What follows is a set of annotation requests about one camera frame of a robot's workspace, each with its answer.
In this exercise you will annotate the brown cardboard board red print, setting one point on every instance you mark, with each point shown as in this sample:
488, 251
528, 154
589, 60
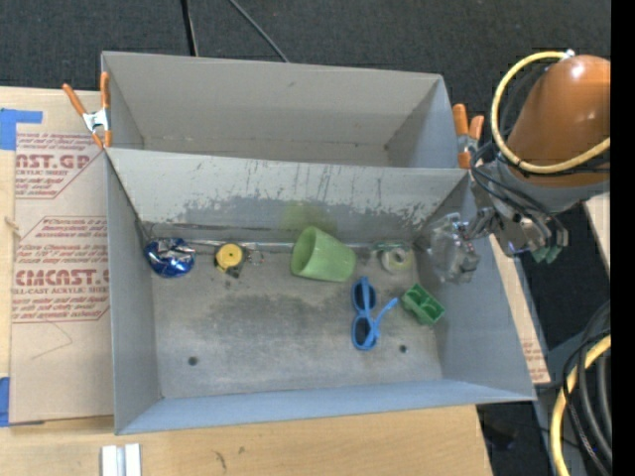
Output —
59, 275

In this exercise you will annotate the blue sunglasses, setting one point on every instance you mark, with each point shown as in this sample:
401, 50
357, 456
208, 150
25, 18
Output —
364, 332

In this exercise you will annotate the grey metal bin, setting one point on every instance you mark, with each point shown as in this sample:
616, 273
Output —
278, 335

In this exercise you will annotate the clear tape roll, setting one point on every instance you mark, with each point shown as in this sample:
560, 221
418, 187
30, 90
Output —
397, 261

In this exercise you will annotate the blue crumpled foil packet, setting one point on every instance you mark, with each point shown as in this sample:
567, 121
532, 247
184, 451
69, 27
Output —
169, 258

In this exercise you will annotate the yellow and black tape measure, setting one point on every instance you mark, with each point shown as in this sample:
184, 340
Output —
229, 257

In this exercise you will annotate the small green plastic box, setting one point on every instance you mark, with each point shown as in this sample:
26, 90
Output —
422, 305

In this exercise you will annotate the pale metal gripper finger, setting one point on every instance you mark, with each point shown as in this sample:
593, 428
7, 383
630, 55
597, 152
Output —
461, 266
446, 233

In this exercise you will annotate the small clear plastic piece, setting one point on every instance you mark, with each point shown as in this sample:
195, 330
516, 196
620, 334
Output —
255, 257

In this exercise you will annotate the light green cup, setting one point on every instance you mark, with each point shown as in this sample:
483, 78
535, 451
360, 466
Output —
325, 258

